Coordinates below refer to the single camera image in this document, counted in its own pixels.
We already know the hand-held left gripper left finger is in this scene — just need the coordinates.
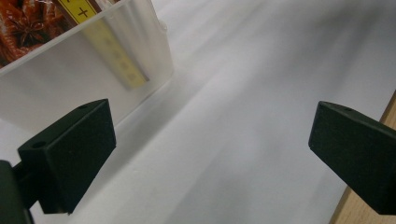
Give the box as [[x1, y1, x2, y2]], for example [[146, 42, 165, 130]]
[[17, 98, 117, 215]]

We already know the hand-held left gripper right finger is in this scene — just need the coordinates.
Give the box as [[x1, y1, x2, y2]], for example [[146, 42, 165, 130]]
[[307, 101, 396, 216]]

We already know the translucent plastic container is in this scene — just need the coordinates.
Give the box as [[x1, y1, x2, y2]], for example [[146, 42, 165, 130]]
[[0, 0, 174, 134]]

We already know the red-brown spice packet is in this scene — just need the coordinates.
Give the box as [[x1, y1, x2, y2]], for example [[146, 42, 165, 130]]
[[0, 0, 76, 68]]

